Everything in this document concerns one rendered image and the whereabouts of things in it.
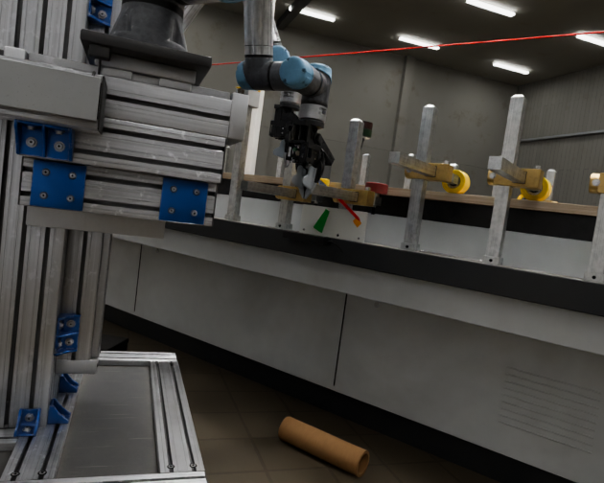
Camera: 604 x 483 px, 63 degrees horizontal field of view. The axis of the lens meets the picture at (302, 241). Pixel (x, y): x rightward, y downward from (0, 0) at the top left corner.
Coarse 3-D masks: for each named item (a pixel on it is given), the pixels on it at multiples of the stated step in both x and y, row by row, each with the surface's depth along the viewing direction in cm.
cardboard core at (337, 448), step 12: (288, 420) 165; (288, 432) 162; (300, 432) 160; (312, 432) 159; (324, 432) 159; (300, 444) 159; (312, 444) 156; (324, 444) 154; (336, 444) 153; (348, 444) 153; (324, 456) 154; (336, 456) 151; (348, 456) 149; (360, 456) 148; (348, 468) 149; (360, 468) 152
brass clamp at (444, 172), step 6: (438, 168) 146; (444, 168) 145; (450, 168) 146; (408, 174) 152; (414, 174) 150; (420, 174) 149; (438, 174) 146; (444, 174) 145; (450, 174) 147; (432, 180) 149; (438, 180) 147; (444, 180) 145; (450, 180) 147
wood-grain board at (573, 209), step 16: (224, 176) 223; (256, 176) 212; (272, 176) 207; (400, 192) 174; (432, 192) 167; (528, 208) 150; (544, 208) 147; (560, 208) 145; (576, 208) 142; (592, 208) 140
